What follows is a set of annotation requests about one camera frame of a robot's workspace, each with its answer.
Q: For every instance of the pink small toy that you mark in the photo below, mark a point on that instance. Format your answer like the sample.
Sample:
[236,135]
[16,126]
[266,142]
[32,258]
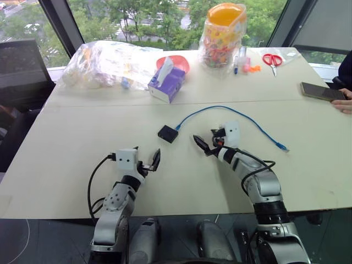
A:
[245,66]

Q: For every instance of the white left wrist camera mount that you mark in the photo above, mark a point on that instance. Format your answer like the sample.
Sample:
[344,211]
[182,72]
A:
[126,160]

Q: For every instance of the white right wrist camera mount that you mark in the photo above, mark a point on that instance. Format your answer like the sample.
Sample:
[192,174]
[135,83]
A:
[232,132]

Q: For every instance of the clear flat plastic bag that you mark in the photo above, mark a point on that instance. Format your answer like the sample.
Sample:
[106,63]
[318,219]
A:
[288,55]

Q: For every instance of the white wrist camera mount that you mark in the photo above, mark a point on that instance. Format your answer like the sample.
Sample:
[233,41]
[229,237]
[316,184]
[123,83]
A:
[232,132]
[126,160]

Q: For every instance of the black office chair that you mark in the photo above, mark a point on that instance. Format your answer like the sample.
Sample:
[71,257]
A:
[22,71]

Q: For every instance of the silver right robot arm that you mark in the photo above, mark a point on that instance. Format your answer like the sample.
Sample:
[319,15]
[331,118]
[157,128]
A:
[264,184]

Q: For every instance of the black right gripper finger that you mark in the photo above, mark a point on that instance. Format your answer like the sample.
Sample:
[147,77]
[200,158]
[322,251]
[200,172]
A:
[218,132]
[203,144]

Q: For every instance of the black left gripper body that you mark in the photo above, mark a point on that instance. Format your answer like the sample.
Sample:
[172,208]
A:
[145,166]

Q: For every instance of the person's bare hand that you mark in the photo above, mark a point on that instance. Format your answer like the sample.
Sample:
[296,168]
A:
[343,105]

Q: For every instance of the purple tissue box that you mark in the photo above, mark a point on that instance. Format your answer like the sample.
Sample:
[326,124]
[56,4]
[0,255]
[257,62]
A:
[169,85]

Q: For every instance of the pink plastic bowl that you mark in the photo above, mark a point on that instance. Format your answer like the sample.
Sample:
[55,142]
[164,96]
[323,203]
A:
[178,61]

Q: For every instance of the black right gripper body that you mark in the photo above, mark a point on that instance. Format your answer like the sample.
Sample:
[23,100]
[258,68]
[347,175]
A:
[219,141]

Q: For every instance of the blue marker pen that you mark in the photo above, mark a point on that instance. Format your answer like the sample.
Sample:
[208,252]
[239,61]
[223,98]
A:
[235,67]

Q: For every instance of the small black adapter box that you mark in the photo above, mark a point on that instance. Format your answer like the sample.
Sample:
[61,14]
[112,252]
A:
[167,134]

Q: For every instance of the smartphone with dark screen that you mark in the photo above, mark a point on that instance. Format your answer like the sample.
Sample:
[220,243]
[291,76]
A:
[321,92]

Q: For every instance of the candy jar with orange lid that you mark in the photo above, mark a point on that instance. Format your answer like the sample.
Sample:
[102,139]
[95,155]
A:
[221,41]

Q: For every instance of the clear plastic bag of goods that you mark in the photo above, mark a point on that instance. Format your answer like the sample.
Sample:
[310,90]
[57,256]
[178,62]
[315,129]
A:
[104,64]

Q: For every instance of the person's dark sleeve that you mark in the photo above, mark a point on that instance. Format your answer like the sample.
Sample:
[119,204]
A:
[346,71]

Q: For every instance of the orange small toy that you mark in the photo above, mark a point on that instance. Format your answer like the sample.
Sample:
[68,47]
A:
[255,69]

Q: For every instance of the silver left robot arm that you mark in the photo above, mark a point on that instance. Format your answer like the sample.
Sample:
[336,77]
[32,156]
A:
[115,203]

